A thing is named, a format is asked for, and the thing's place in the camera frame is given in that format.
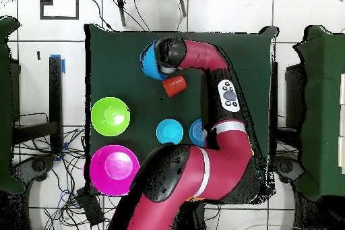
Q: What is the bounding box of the dark green tablecloth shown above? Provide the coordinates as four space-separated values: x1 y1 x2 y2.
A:
84 23 280 197

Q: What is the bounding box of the magenta pink plastic bowl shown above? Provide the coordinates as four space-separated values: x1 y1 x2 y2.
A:
89 144 142 197

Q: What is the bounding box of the black cable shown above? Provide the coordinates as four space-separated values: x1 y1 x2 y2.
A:
86 0 115 32

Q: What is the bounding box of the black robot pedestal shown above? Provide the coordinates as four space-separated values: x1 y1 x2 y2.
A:
177 201 208 230

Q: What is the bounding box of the white boxes stack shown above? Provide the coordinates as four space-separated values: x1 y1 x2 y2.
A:
338 72 345 175

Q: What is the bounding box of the tangle of floor cables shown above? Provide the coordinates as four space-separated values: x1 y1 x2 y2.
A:
13 112 119 230

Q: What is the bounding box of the black power brick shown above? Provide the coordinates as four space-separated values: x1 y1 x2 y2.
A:
75 187 105 227

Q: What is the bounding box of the gray pedestal foot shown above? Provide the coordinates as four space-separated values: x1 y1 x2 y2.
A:
11 153 57 185
272 155 307 185

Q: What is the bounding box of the green cloth covered side table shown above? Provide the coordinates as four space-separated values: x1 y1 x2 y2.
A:
293 24 345 201
0 16 26 195

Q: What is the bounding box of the red-orange plastic cup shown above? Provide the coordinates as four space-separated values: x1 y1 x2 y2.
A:
162 75 188 98

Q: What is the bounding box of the small cyan plastic bowl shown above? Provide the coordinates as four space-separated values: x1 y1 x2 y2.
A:
156 118 185 145

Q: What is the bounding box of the large blue plastic bowl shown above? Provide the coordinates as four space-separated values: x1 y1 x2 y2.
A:
139 39 170 81

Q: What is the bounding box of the medium translucent blue bowl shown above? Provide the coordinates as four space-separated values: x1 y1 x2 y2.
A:
189 118 208 148

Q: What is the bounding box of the blue tape strip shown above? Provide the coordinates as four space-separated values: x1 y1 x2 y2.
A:
49 53 66 74

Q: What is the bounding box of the black metal table frame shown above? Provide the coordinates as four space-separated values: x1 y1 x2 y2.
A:
11 55 64 155
270 61 307 158

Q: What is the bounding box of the lime green plastic bowl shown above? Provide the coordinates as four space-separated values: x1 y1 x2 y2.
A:
90 96 131 137

